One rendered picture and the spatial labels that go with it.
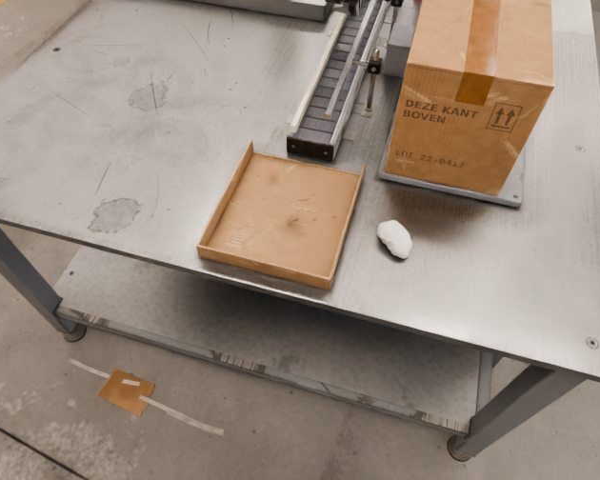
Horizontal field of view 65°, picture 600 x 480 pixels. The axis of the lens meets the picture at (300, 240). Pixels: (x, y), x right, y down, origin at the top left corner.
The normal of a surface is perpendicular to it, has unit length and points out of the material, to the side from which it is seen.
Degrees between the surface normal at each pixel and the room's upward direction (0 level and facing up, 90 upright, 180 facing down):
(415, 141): 90
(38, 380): 0
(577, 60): 0
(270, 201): 0
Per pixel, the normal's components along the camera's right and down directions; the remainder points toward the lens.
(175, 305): 0.00, -0.58
